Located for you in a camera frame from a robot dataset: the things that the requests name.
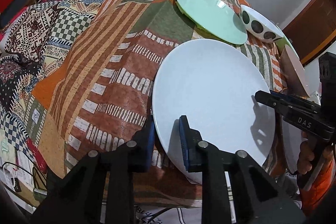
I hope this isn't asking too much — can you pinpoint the person's right forearm orange sleeve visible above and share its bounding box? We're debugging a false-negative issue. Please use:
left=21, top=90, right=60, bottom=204
left=299, top=147, right=336, bottom=215

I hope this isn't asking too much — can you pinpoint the orange striped patchwork blanket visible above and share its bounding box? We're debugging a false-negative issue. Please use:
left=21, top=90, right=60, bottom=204
left=31, top=0, right=300, bottom=209

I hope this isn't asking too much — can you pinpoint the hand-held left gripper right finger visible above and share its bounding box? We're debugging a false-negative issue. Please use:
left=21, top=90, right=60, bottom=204
left=178, top=115, right=306, bottom=224

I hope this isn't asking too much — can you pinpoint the person's white printed shirt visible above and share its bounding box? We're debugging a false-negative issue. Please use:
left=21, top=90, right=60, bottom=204
left=102, top=203, right=210, bottom=224

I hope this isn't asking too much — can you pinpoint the dark patterned checkered blanket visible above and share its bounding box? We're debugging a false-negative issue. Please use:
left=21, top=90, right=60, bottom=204
left=0, top=0, right=150, bottom=151

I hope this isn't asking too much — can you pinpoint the black cable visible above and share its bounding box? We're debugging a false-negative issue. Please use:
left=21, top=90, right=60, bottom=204
left=0, top=161, right=48, bottom=193

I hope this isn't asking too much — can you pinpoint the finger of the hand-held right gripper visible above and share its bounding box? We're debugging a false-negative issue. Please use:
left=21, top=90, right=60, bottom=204
left=255, top=90, right=289, bottom=120
left=270, top=90, right=316, bottom=108

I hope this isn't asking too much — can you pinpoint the brown wooden door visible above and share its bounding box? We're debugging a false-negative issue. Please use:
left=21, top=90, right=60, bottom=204
left=282, top=0, right=336, bottom=65

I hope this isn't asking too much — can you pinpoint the white bowl with dark dots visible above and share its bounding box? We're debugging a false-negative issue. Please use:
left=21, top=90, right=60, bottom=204
left=240, top=5, right=285, bottom=43

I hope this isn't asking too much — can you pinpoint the person's right hand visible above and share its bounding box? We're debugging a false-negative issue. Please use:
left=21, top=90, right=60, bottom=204
left=297, top=132, right=315, bottom=175

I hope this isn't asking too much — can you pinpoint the mint green plate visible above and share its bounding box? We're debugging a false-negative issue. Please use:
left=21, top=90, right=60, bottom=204
left=175, top=0, right=248, bottom=45

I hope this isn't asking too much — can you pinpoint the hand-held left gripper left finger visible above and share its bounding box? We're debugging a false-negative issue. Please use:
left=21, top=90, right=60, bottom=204
left=31, top=116, right=156, bottom=224

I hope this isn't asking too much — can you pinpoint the large white plate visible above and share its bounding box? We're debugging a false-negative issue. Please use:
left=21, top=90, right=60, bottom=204
left=152, top=39, right=276, bottom=185

